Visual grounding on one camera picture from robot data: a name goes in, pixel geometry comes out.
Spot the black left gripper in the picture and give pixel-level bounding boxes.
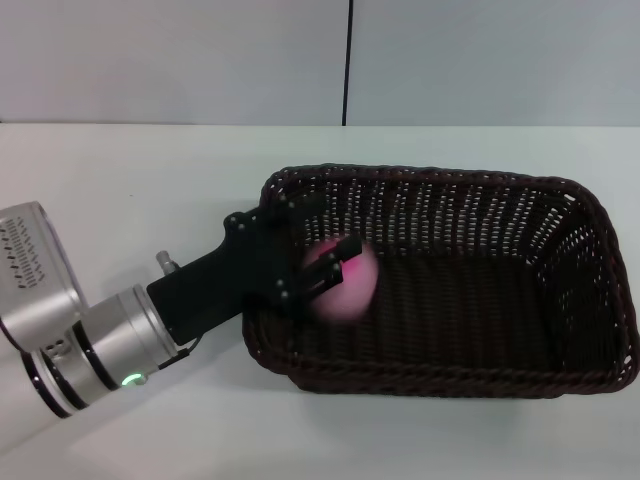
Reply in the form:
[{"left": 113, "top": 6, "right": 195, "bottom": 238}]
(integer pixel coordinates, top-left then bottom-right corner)
[{"left": 146, "top": 193, "right": 363, "bottom": 346}]

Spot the pink ball with magenta patch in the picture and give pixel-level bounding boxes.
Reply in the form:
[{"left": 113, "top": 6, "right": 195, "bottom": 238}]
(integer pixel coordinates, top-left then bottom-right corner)
[{"left": 299, "top": 239, "right": 380, "bottom": 325}]

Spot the dark brown woven basket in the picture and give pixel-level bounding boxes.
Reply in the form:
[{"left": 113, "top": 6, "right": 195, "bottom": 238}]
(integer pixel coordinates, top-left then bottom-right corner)
[{"left": 241, "top": 162, "right": 640, "bottom": 400}]

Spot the small silver connector plug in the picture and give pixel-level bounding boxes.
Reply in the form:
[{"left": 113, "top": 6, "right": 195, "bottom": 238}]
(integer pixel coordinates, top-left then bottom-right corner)
[{"left": 155, "top": 251, "right": 180, "bottom": 276}]

